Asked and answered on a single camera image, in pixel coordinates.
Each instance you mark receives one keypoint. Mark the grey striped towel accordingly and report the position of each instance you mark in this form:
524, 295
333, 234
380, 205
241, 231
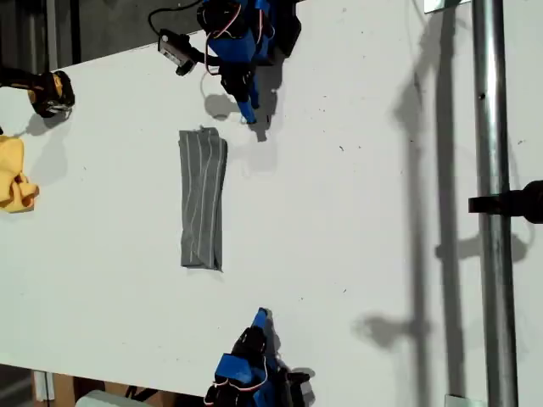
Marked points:
201, 203

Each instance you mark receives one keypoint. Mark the white table leg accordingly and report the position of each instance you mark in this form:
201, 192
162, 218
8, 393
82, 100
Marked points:
42, 386

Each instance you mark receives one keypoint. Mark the steel post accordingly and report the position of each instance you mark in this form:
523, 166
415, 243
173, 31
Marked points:
492, 127

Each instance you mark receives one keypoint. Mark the black clamp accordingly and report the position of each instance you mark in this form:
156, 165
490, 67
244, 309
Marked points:
509, 203

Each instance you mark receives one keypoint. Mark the yellow cloth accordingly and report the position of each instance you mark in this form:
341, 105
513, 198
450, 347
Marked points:
12, 178

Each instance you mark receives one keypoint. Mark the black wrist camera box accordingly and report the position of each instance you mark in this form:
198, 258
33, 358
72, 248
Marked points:
171, 46
302, 388

